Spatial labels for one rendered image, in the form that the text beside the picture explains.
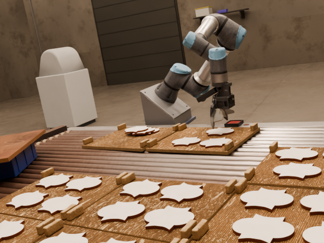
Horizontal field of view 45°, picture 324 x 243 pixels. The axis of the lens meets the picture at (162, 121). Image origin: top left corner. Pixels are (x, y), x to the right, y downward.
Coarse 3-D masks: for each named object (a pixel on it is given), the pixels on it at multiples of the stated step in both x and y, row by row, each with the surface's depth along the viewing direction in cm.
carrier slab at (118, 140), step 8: (160, 128) 212; (168, 128) 209; (104, 136) 215; (112, 136) 212; (120, 136) 209; (128, 136) 206; (136, 136) 203; (144, 136) 200; (152, 136) 198; (160, 136) 195; (88, 144) 204; (96, 144) 201; (104, 144) 198; (112, 144) 196; (120, 144) 193; (128, 144) 191; (136, 144) 188
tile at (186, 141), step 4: (176, 140) 180; (180, 140) 178; (184, 140) 177; (188, 140) 176; (192, 140) 175; (196, 140) 174; (200, 140) 174; (172, 144) 178; (176, 144) 173; (180, 144) 173; (184, 144) 172; (188, 144) 171; (192, 144) 172
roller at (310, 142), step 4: (44, 140) 238; (48, 140) 237; (52, 140) 235; (56, 140) 233; (60, 140) 232; (64, 140) 230; (68, 140) 228; (72, 140) 226; (76, 140) 225; (80, 140) 223; (248, 140) 170; (252, 140) 169; (256, 140) 168; (260, 140) 167; (264, 140) 166; (268, 140) 165; (272, 140) 164; (276, 140) 164; (280, 140) 163; (284, 140) 162; (288, 140) 161; (292, 140) 160; (296, 140) 159; (300, 140) 158; (304, 140) 158; (308, 140) 157; (312, 140) 156; (316, 140) 155; (320, 140) 155; (312, 144) 154; (316, 144) 154; (320, 144) 153
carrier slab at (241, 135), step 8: (192, 128) 201; (200, 128) 198; (208, 128) 195; (216, 128) 193; (232, 128) 188; (240, 128) 185; (248, 128) 183; (168, 136) 192; (176, 136) 190; (184, 136) 188; (192, 136) 185; (200, 136) 183; (208, 136) 181; (216, 136) 178; (224, 136) 176; (232, 136) 174; (240, 136) 172; (248, 136) 171; (160, 144) 181; (168, 144) 179; (240, 144) 164; (168, 152) 172; (176, 152) 169; (184, 152) 167; (192, 152) 164; (200, 152) 162; (208, 152) 160; (216, 152) 158; (224, 152) 156
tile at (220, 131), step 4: (220, 128) 188; (224, 128) 187; (228, 128) 185; (208, 132) 184; (212, 132) 183; (216, 132) 182; (220, 132) 181; (224, 132) 180; (228, 132) 179; (232, 132) 179
